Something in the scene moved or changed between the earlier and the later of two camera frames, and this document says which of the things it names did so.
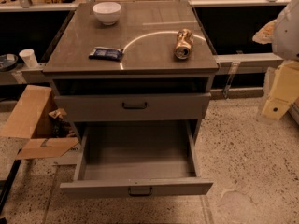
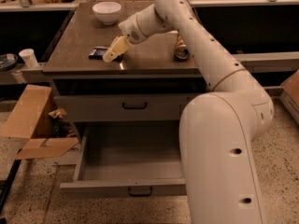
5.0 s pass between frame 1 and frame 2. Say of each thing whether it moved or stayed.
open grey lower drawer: stayed
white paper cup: stayed
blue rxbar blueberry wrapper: stayed
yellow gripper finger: moved
